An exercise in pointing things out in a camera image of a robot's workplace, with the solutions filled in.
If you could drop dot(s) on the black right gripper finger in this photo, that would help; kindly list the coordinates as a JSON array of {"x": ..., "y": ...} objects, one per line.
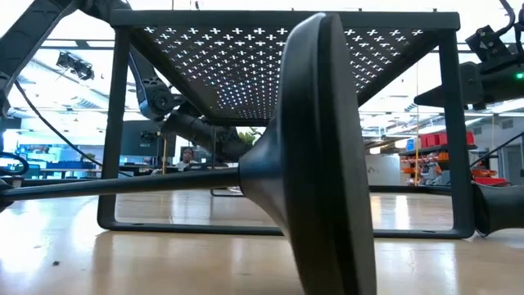
[{"x": 471, "y": 86}]

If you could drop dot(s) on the medium black candlestick holder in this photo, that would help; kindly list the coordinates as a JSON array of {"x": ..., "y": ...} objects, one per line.
[{"x": 319, "y": 164}]

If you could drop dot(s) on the tall black candlestick holder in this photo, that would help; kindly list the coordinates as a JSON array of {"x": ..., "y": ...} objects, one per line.
[{"x": 501, "y": 207}]

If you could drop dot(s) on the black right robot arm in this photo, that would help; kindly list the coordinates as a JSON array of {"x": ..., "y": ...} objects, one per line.
[{"x": 521, "y": 20}]

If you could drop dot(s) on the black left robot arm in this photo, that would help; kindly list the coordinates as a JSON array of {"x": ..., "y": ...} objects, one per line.
[{"x": 28, "y": 33}]

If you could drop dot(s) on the green plant in white pot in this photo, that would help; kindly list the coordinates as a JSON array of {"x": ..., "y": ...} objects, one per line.
[{"x": 251, "y": 137}]

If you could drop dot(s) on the small black monitor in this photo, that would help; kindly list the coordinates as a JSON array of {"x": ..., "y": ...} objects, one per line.
[{"x": 203, "y": 155}]

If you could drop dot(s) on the person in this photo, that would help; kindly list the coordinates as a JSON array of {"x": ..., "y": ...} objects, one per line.
[{"x": 187, "y": 157}]

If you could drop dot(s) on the large red storage bin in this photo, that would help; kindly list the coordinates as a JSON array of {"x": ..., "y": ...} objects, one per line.
[{"x": 432, "y": 140}]

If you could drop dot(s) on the black storage rack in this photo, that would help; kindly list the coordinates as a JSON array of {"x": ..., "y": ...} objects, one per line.
[{"x": 421, "y": 151}]

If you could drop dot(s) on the blue box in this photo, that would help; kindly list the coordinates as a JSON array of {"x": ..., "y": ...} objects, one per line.
[{"x": 410, "y": 144}]

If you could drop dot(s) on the large black monitor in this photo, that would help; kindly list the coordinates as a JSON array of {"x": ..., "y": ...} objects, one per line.
[{"x": 135, "y": 139}]

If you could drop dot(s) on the flat red storage bin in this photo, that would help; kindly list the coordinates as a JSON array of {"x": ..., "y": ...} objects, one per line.
[{"x": 491, "y": 180}]

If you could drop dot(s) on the white partition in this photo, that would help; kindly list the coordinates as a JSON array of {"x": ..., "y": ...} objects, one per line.
[{"x": 382, "y": 170}]

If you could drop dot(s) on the black perforated metal shelf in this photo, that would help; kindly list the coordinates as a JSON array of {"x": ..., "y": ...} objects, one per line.
[{"x": 204, "y": 19}]

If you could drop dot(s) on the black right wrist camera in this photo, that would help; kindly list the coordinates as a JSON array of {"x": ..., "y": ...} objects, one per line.
[{"x": 487, "y": 43}]

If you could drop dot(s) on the black aluminium table frame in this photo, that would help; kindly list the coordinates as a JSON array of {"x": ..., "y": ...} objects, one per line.
[{"x": 409, "y": 189}]

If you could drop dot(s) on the black hanging camera device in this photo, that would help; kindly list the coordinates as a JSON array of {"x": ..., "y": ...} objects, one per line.
[{"x": 78, "y": 65}]

